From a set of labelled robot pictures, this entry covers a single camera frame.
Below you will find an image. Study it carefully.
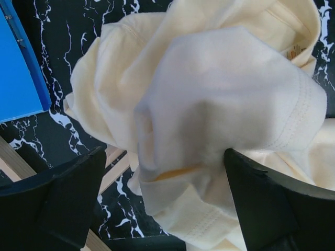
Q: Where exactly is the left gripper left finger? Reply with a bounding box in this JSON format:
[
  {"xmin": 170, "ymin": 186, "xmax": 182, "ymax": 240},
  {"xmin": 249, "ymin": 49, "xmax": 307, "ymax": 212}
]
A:
[{"xmin": 1, "ymin": 147, "xmax": 106, "ymax": 250}]

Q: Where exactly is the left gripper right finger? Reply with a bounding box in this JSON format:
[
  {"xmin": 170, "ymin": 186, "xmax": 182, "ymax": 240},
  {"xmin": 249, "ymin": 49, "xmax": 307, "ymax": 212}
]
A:
[{"xmin": 224, "ymin": 149, "xmax": 334, "ymax": 250}]

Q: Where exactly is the beige t shirt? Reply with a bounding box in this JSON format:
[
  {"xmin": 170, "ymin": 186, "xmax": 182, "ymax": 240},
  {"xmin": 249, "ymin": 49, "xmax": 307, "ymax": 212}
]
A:
[{"xmin": 63, "ymin": 1, "xmax": 334, "ymax": 250}]

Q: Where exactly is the wooden clothes rack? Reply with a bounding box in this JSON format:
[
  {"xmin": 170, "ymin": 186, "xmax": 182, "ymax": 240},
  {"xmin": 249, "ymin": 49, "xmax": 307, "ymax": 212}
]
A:
[{"xmin": 1, "ymin": 138, "xmax": 129, "ymax": 250}]

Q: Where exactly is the blue folder with papers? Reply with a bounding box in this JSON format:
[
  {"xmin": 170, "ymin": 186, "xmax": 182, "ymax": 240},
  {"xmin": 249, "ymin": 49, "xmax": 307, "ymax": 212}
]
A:
[{"xmin": 1, "ymin": 1, "xmax": 51, "ymax": 123}]

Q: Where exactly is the black marbled table mat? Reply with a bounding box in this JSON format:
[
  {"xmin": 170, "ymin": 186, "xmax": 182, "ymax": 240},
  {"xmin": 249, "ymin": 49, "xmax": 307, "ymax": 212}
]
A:
[{"xmin": 1, "ymin": 1, "xmax": 331, "ymax": 250}]

